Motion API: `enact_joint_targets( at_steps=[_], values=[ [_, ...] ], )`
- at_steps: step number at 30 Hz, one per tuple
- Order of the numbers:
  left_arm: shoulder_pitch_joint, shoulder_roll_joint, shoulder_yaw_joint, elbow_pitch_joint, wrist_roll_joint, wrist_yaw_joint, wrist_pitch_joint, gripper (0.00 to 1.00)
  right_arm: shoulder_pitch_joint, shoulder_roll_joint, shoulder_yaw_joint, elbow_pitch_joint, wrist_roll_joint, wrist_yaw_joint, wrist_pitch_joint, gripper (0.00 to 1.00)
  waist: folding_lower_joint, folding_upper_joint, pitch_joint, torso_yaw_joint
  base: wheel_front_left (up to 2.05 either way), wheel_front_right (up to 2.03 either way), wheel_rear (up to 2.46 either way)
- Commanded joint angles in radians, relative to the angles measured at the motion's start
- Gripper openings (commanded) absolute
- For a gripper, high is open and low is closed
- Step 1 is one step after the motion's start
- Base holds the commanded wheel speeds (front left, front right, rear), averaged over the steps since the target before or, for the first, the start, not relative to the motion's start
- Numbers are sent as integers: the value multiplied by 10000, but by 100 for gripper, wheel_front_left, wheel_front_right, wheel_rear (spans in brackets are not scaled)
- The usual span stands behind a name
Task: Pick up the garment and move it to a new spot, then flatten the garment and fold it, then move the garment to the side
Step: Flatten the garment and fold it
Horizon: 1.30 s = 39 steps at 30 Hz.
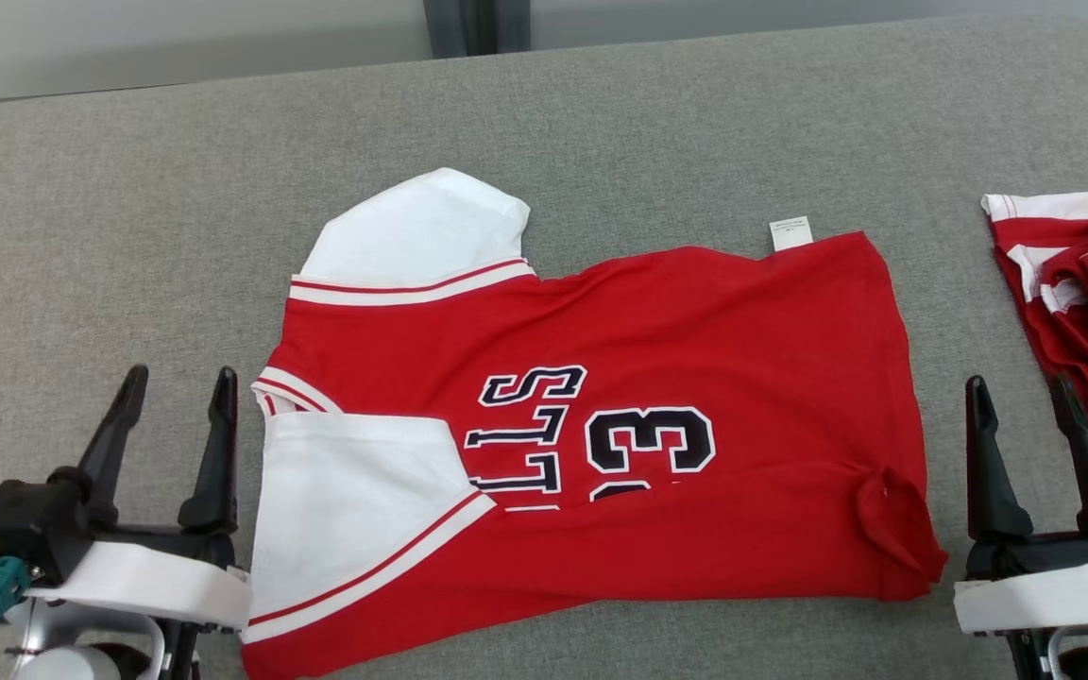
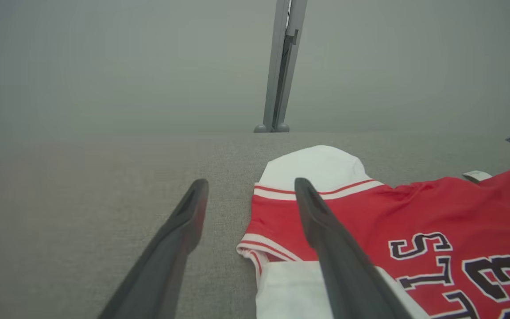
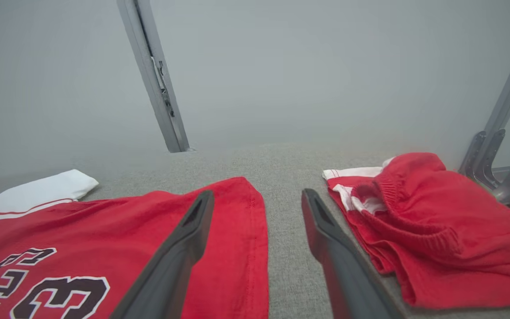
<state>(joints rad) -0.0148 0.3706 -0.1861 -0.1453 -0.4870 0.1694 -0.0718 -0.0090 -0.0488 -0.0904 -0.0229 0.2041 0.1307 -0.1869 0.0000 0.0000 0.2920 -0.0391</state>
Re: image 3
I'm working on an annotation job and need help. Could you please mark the grey aluminium partition post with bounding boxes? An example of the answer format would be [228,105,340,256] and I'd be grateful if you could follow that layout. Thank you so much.
[117,0,192,154]

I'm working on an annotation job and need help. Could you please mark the grey frame post with bracket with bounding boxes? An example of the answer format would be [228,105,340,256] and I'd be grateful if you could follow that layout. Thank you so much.
[458,0,510,191]

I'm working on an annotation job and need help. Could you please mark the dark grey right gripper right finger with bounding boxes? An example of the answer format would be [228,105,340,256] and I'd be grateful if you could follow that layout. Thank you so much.
[301,188,408,319]

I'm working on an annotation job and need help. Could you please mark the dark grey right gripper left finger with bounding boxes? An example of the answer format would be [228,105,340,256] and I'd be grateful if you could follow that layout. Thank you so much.
[110,190,215,319]

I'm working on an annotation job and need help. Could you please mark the red jersey with number 23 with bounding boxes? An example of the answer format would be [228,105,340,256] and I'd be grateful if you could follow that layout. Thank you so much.
[0,169,270,319]

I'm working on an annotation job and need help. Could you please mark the red shorts with white stripes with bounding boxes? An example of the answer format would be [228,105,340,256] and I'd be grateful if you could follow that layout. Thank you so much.
[322,152,510,310]

